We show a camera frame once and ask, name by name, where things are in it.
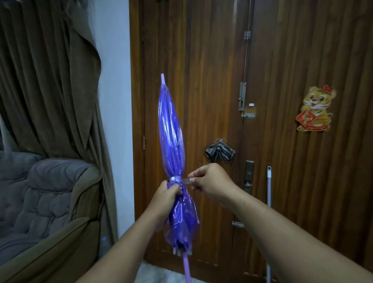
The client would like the person's left hand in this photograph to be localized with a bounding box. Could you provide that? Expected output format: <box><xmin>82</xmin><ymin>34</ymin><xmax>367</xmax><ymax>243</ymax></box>
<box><xmin>145</xmin><ymin>180</ymin><xmax>183</xmax><ymax>227</ymax></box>

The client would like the person's right hand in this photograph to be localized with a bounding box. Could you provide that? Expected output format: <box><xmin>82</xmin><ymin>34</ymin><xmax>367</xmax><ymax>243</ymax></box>
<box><xmin>188</xmin><ymin>163</ymin><xmax>244</xmax><ymax>208</ymax></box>

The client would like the purple transparent umbrella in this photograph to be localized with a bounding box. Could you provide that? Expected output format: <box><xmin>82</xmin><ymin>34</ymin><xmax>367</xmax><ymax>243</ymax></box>
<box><xmin>158</xmin><ymin>73</ymin><xmax>200</xmax><ymax>283</ymax></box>

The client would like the brown wooden double door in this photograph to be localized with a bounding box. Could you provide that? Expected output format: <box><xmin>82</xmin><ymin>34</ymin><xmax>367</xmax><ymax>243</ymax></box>
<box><xmin>129</xmin><ymin>0</ymin><xmax>373</xmax><ymax>283</ymax></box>

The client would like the person's right forearm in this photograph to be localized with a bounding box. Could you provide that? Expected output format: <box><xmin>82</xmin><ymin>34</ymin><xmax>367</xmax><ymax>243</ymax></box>
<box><xmin>224</xmin><ymin>187</ymin><xmax>373</xmax><ymax>283</ymax></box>

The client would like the grey cushioned armchair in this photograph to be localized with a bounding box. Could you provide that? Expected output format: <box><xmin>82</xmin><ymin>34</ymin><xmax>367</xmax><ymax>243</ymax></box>
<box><xmin>0</xmin><ymin>150</ymin><xmax>103</xmax><ymax>283</ymax></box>

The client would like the metal door lock handle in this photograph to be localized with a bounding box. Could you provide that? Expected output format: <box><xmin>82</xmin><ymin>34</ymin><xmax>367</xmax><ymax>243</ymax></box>
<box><xmin>244</xmin><ymin>160</ymin><xmax>255</xmax><ymax>195</ymax></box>

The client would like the tiger wall sticker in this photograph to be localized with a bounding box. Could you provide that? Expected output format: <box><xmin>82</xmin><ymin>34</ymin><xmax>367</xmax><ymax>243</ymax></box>
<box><xmin>295</xmin><ymin>85</ymin><xmax>337</xmax><ymax>132</ymax></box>

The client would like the brown curtain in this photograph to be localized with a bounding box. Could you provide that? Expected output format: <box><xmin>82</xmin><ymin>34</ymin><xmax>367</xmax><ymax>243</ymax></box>
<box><xmin>0</xmin><ymin>0</ymin><xmax>119</xmax><ymax>245</ymax></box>

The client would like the metal slide bolt latch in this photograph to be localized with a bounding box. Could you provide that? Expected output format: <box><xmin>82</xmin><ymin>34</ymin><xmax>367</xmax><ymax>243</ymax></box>
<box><xmin>238</xmin><ymin>82</ymin><xmax>256</xmax><ymax>119</ymax></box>

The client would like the grey mop handle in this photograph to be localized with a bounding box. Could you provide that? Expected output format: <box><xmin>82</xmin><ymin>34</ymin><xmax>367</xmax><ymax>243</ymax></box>
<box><xmin>267</xmin><ymin>166</ymin><xmax>272</xmax><ymax>283</ymax></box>

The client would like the striped folded cloth on hook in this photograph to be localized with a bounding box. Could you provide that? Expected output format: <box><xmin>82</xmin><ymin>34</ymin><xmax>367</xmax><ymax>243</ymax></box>
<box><xmin>204</xmin><ymin>139</ymin><xmax>236</xmax><ymax>163</ymax></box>

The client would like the person's left forearm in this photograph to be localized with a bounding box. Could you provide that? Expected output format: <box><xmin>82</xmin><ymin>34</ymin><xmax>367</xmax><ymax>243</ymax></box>
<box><xmin>76</xmin><ymin>211</ymin><xmax>169</xmax><ymax>283</ymax></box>

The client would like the long vertical door bolt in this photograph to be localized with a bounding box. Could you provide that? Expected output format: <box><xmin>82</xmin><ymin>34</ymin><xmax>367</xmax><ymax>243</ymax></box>
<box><xmin>242</xmin><ymin>0</ymin><xmax>253</xmax><ymax>83</ymax></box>

